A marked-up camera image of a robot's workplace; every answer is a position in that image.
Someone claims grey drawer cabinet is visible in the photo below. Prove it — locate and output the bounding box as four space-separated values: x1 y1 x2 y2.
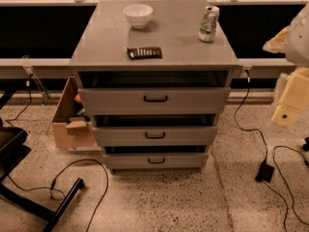
69 0 241 174

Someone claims grey drawer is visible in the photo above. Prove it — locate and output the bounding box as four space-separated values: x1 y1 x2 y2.
78 88 230 115
93 126 217 147
103 153 209 170

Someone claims grey window rail frame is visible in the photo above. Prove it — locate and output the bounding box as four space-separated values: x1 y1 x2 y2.
0 0 309 81

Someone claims left wall socket with cable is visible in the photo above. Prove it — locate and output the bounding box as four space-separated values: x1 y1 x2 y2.
6 67 34 127

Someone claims grey bottom drawer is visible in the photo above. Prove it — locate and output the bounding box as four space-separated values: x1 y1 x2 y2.
103 153 209 170

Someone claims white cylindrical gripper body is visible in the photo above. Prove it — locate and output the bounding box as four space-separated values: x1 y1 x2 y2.
271 67 309 127

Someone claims black snack bar wrapper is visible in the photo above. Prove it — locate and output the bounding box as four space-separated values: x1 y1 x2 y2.
126 46 162 60

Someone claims brown cardboard box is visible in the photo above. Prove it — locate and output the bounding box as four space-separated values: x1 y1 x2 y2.
52 77 96 150

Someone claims black cable on left floor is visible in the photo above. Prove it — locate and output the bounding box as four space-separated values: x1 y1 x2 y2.
6 159 110 232

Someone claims white ceramic bowl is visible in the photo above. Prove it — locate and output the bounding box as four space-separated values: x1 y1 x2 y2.
124 4 154 29

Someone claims grey top drawer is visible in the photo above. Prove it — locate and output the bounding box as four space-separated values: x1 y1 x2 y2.
78 88 230 115

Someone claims grey middle drawer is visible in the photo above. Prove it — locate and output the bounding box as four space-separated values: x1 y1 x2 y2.
93 126 217 147

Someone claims black power adapter with cable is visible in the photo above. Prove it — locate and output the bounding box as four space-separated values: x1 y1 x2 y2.
234 78 274 183

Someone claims black cable at right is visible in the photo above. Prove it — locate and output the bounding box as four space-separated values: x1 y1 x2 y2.
262 145 309 232

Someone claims orange fruit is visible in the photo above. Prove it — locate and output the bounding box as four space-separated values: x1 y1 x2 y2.
74 94 82 104

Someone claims black chair base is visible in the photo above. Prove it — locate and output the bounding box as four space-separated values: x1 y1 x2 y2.
0 93 85 232

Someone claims green white soda can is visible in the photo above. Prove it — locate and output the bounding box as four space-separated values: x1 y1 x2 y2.
199 6 220 43

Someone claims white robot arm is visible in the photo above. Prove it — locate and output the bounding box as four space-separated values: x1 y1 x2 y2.
263 3 309 127

